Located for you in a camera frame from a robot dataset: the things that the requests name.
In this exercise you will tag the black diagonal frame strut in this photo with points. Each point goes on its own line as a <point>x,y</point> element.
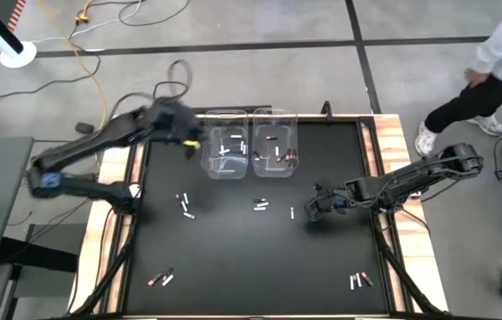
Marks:
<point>406,276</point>
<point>107,272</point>

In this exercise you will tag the black desk foot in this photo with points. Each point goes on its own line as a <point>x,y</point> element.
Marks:
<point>33,255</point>

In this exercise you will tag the clear plastic bin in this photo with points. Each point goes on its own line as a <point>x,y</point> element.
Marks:
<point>215,169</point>
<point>277,171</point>

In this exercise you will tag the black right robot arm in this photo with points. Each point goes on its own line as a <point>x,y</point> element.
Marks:
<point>410,178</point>

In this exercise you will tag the black table mat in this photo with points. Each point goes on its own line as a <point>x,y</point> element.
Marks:
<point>188,240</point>

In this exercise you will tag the white pole stand round base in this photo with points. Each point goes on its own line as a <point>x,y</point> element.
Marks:
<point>18,55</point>

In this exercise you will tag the black power adapter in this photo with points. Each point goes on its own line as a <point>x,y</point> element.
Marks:
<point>85,128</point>

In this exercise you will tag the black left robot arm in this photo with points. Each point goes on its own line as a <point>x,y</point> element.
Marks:
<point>90,142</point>

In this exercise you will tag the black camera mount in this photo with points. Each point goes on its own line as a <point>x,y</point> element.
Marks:
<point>326,109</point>

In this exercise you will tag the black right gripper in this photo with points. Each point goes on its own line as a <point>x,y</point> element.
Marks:
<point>331,197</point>

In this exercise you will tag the grey desk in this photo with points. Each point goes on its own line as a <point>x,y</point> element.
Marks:
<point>2,200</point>

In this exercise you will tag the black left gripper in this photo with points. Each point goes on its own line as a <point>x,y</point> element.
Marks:
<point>172,122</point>

